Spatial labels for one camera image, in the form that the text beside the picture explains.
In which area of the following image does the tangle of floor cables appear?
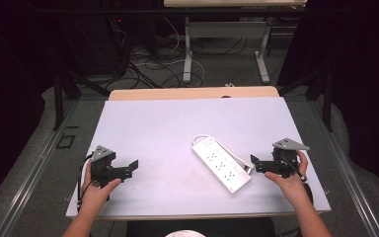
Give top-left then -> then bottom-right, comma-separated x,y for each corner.
107,16 -> 250,90

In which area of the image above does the white desk with metal legs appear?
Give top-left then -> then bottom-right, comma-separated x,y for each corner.
163,0 -> 308,85

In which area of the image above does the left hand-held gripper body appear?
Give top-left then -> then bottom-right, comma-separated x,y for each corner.
90,145 -> 132,190

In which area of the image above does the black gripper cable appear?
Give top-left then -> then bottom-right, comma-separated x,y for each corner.
278,154 -> 314,205
76,152 -> 95,212

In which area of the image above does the black computer tower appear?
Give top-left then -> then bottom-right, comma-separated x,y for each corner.
75,14 -> 132,78

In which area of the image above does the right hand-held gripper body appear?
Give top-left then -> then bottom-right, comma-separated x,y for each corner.
259,137 -> 311,180

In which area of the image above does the white power strip cable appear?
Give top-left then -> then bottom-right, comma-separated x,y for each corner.
191,133 -> 255,176

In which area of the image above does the black metal stand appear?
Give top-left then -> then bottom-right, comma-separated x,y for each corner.
276,63 -> 336,133
52,63 -> 111,131

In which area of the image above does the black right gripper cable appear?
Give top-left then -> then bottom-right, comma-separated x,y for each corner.
278,154 -> 314,205

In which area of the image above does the person's right hand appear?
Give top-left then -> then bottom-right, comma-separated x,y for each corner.
264,149 -> 310,205

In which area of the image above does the white power strip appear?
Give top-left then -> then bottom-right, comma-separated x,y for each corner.
190,137 -> 253,195

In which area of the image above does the aluminium floor rail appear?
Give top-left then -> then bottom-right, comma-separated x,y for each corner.
0,98 -> 80,237
304,98 -> 379,237

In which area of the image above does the person's dark clothing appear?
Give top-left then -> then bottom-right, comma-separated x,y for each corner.
125,216 -> 276,237

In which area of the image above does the person's left hand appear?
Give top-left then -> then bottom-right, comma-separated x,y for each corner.
79,161 -> 122,212

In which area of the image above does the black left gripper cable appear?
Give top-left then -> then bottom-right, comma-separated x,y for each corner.
76,152 -> 95,212

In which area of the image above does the white table board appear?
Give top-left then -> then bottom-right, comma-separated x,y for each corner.
65,96 -> 332,221

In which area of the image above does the wooden table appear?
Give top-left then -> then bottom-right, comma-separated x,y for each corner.
108,85 -> 280,102

